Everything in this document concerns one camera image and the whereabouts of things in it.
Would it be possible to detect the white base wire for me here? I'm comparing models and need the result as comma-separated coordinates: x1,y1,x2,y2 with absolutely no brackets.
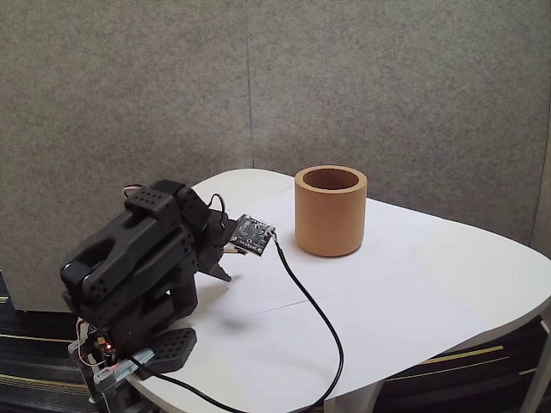
75,317,108,367

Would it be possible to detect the white table leg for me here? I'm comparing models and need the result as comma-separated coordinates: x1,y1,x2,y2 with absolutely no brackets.
521,309,551,413
322,378,385,413

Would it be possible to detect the grey metal table clamp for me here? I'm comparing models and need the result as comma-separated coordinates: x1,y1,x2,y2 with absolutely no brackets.
94,348,155,385

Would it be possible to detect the bare camera circuit board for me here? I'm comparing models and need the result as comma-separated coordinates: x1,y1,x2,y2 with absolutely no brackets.
226,213,277,257

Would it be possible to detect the controller board with red LED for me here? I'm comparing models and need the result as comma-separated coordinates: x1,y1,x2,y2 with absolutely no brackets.
77,320,118,367

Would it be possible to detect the black camera cable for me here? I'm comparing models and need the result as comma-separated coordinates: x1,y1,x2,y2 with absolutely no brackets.
128,230,345,413

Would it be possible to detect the brown cylindrical pen holder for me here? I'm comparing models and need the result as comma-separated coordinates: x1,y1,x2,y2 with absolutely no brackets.
294,164,368,258

